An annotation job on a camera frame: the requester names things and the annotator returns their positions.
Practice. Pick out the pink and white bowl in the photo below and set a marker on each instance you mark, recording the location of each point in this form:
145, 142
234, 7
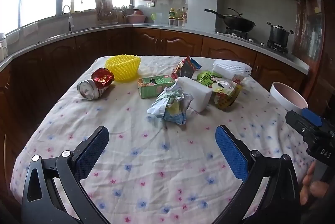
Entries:
285, 97

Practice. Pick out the person's right hand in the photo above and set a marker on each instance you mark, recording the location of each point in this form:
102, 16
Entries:
308, 177

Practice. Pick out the row of condiment bottles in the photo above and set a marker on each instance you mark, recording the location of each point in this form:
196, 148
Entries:
178, 16

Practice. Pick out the chrome kitchen faucet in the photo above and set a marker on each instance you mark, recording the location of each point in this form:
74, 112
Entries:
69, 18

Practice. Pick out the wooden base cabinets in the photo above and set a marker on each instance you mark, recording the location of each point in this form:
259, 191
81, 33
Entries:
170, 41

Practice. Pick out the steel cooking pot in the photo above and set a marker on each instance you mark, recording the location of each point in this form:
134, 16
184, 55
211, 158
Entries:
278, 34

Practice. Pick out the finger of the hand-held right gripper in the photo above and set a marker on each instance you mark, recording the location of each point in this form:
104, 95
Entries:
295, 120
311, 116

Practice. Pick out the white foam fruit net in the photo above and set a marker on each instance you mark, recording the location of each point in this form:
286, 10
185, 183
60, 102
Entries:
230, 67

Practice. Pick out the red snack wrapper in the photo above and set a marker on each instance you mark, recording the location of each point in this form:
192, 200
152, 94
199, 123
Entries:
185, 67

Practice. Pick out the green milk carton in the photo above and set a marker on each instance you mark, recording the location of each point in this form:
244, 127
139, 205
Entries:
151, 86

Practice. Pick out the white foam block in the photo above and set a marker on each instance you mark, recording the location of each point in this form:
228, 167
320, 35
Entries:
200, 97

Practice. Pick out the yellow foam fruit net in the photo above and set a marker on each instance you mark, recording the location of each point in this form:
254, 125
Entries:
123, 67

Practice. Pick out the green plastic cup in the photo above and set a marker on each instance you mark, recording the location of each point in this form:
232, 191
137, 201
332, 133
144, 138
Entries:
153, 17

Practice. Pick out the gas stove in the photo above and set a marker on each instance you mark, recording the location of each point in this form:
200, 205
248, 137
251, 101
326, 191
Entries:
257, 39

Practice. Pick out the brown glass-door cabinet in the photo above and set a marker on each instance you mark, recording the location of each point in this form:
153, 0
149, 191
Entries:
311, 30

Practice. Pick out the floral white tablecloth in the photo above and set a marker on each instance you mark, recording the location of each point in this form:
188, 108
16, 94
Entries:
157, 161

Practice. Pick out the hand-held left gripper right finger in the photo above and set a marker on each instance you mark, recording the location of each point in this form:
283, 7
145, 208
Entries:
231, 154

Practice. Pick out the green juice pouch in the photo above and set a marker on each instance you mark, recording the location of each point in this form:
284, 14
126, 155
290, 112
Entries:
225, 93

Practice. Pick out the black wok with lid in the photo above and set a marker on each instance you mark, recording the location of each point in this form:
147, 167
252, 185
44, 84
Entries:
238, 21

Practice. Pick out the grey kitchen countertop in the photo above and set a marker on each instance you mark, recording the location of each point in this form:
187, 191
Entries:
183, 28

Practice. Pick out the white mug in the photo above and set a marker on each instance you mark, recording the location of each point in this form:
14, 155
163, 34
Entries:
2, 48

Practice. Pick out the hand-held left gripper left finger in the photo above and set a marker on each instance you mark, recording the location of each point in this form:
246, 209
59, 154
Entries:
91, 154

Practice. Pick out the plastic wrapper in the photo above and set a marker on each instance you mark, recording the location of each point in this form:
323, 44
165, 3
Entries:
170, 106

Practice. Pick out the brown cutting board rack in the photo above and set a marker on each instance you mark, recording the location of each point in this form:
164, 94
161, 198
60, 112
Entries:
104, 11

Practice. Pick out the pink plastic basin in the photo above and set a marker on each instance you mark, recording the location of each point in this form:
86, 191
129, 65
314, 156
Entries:
136, 17

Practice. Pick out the crushed red drink can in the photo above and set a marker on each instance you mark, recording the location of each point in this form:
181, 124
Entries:
96, 82

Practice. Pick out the white wall socket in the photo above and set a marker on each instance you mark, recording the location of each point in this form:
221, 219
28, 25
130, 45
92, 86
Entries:
150, 4

